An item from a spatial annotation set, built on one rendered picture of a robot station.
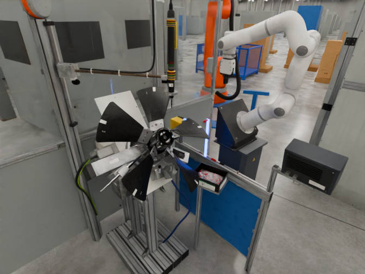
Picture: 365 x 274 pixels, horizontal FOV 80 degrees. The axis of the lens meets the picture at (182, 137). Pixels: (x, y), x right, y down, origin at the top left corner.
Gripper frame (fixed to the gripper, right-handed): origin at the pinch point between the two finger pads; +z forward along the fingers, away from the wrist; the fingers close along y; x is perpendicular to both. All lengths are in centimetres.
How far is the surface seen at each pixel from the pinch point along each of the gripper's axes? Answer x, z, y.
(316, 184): 18, 34, -76
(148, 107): 56, 10, 16
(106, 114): 85, 6, 12
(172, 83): 51, -7, -2
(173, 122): 20, 38, 33
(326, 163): 21, 20, -77
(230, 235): 15, 120, -33
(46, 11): 89, -40, 57
